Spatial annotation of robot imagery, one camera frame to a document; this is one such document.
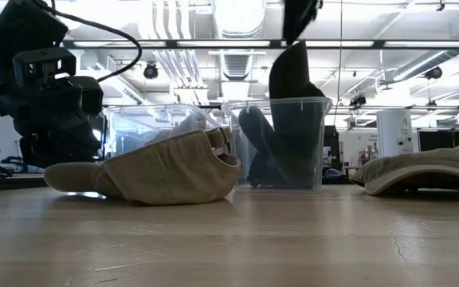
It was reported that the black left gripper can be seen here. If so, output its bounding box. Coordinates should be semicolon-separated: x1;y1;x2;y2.
0;76;104;168

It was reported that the black cap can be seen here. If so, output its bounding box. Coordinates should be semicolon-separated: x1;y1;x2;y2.
268;39;327;191

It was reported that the tan cap with strap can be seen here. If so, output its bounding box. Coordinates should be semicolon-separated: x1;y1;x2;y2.
43;127;241;206

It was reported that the dark grey cap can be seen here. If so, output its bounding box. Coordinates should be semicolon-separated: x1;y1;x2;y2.
237;106;290;188

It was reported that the grey-beige cap with pale brim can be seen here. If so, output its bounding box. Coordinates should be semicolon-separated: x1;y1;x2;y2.
348;143;459;197

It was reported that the clear plastic bin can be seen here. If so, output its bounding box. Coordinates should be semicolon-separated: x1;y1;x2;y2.
102;103;233;160
221;96;333;194

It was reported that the black overhead beam with lights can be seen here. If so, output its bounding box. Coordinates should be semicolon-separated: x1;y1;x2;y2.
61;38;459;51

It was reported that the black ceiling spotlight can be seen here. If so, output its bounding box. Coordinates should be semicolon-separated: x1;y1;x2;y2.
143;62;159;81
424;65;444;81

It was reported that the white cylindrical pillar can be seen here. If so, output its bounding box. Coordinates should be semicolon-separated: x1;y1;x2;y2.
375;108;414;158

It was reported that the black aluminium table frame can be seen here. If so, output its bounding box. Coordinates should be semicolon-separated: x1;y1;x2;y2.
0;174;48;193

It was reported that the silver ceiling ventilation duct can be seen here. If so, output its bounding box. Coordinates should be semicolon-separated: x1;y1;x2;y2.
212;0;267;39

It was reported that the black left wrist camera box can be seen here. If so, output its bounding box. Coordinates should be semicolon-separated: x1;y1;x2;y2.
13;47;77;87

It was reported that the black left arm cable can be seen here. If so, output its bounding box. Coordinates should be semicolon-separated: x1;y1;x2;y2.
33;0;143;84

